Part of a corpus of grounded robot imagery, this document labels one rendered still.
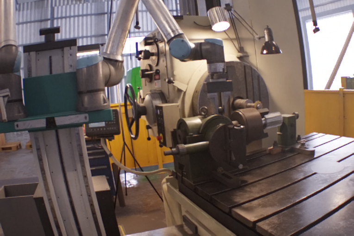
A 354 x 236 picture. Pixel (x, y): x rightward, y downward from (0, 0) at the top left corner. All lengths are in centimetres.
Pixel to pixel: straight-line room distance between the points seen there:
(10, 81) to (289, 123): 161
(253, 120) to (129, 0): 92
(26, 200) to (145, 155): 260
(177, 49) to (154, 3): 26
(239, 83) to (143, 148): 307
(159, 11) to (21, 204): 222
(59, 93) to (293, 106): 174
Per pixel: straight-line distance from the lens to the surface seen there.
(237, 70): 179
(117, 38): 149
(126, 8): 150
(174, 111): 162
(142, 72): 212
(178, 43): 120
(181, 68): 174
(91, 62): 135
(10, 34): 119
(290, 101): 227
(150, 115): 185
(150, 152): 467
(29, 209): 280
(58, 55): 160
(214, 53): 130
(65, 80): 150
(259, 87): 191
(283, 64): 223
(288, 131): 174
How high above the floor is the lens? 147
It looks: 4 degrees down
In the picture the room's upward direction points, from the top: 5 degrees counter-clockwise
